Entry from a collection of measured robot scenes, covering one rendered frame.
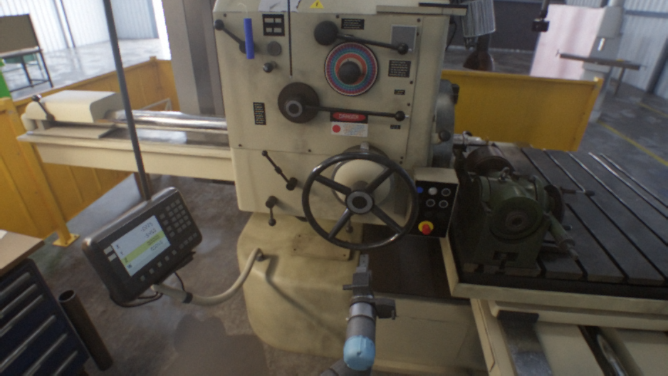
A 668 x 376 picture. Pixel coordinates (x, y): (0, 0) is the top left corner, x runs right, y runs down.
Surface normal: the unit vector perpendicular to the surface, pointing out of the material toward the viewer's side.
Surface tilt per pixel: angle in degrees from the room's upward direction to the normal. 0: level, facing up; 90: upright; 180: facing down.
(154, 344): 0
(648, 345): 0
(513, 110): 90
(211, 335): 0
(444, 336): 90
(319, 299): 90
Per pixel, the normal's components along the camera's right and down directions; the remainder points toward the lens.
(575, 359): 0.02, -0.88
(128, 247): 0.87, -0.11
